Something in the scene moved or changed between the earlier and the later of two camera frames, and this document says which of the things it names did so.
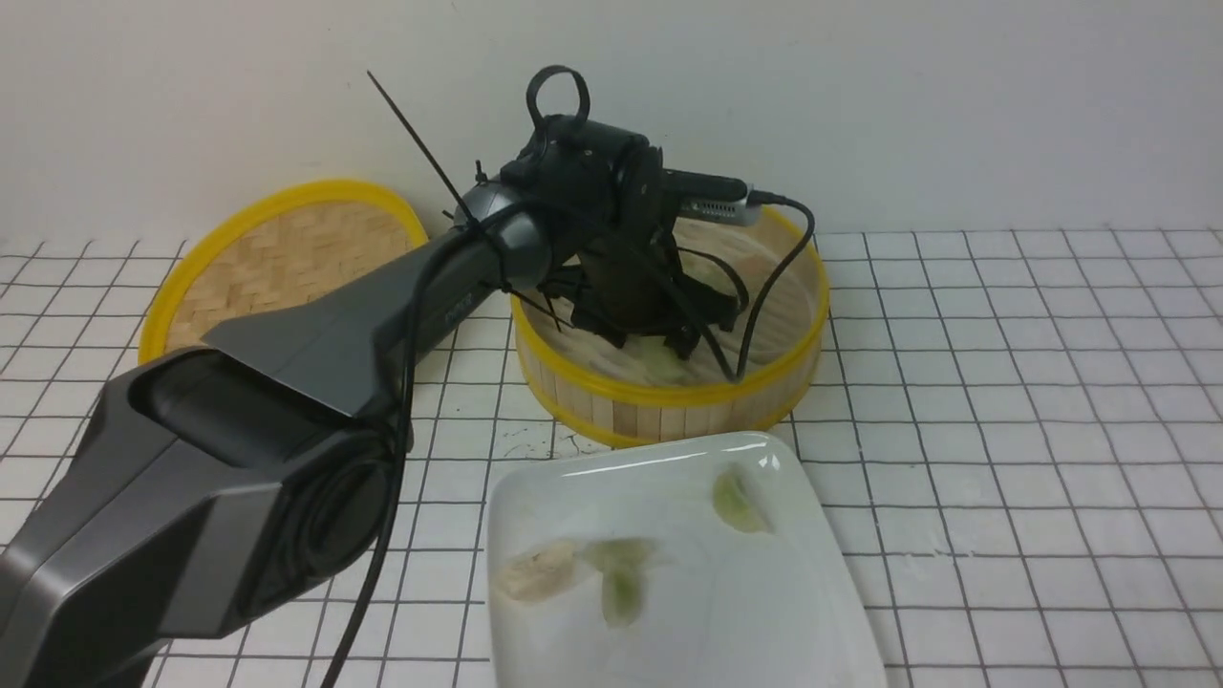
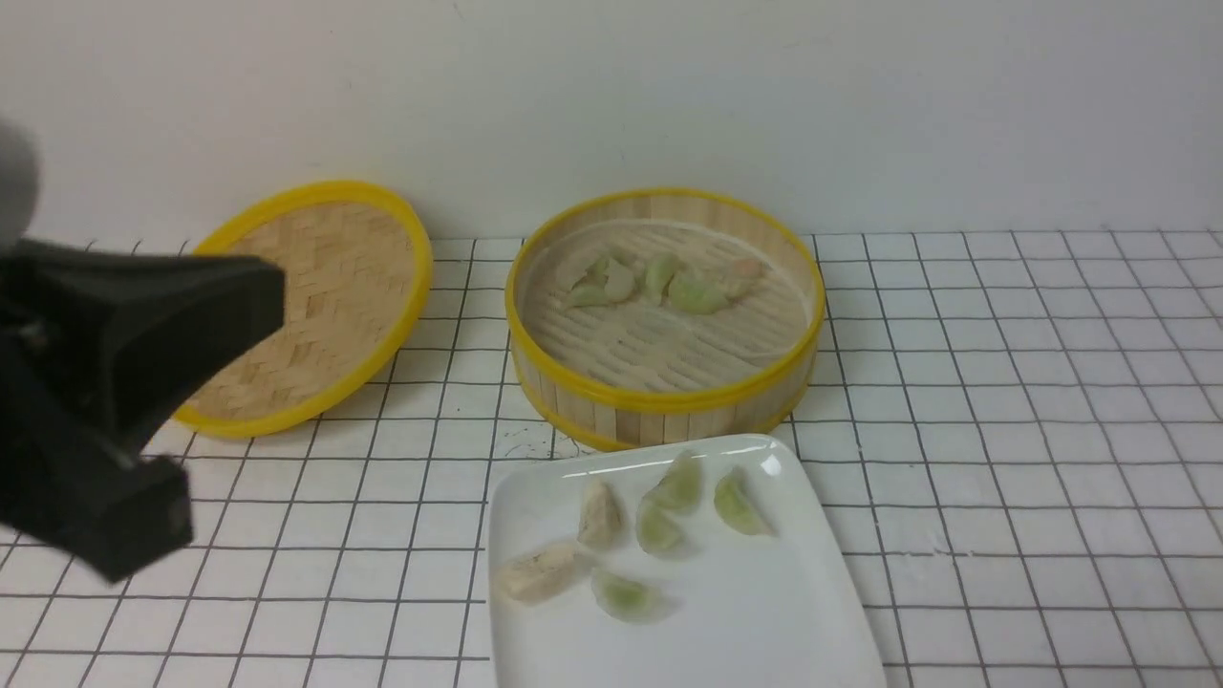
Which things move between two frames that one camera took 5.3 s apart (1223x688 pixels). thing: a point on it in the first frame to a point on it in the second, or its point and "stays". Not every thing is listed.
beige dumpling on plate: [538, 572] stays
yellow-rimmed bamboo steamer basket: [640, 395] stays
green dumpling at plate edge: [738, 500] stays
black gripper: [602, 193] to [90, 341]
